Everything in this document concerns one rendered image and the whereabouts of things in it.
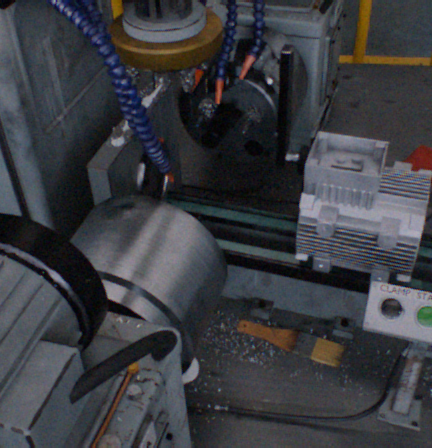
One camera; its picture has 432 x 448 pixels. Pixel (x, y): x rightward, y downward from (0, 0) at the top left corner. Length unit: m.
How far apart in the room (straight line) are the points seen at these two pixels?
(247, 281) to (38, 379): 0.72
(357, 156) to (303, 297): 0.30
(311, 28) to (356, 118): 0.42
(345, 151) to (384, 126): 0.66
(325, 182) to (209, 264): 0.25
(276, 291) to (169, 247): 0.39
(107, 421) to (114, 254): 0.25
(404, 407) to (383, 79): 1.12
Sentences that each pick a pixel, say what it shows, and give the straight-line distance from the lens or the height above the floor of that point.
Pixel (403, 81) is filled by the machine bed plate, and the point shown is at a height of 0.80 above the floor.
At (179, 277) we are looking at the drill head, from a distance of 0.90.
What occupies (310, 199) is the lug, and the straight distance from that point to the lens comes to 1.08.
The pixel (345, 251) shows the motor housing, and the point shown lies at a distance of 1.11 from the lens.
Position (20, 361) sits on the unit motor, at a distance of 0.60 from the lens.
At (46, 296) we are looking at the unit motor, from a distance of 0.63.
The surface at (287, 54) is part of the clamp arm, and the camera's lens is 1.16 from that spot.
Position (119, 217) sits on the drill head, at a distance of 0.94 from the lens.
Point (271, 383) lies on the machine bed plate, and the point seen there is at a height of 0.80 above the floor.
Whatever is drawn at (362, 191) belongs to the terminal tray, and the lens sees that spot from 1.07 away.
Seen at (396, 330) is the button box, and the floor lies 1.05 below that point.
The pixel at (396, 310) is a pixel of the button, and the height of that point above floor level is 1.07.
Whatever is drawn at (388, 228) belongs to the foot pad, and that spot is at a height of 1.07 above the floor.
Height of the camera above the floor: 1.78
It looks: 42 degrees down
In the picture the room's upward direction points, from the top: 3 degrees counter-clockwise
